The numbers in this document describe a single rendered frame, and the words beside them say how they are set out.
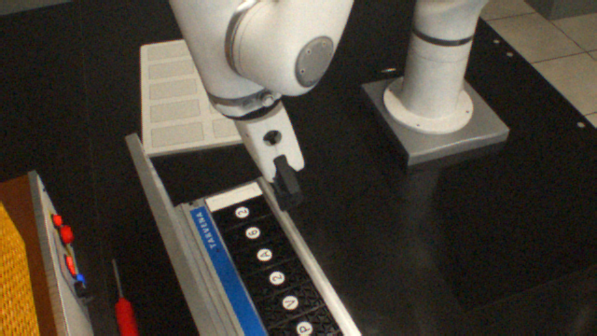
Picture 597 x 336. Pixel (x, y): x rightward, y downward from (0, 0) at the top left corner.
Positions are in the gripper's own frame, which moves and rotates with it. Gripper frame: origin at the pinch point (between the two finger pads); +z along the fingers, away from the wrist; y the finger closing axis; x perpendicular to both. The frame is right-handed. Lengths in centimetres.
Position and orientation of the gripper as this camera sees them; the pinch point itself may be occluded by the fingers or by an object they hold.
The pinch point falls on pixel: (278, 179)
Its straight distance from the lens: 70.7
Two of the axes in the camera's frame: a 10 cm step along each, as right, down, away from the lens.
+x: -8.9, 4.4, -1.5
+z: 1.8, 6.3, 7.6
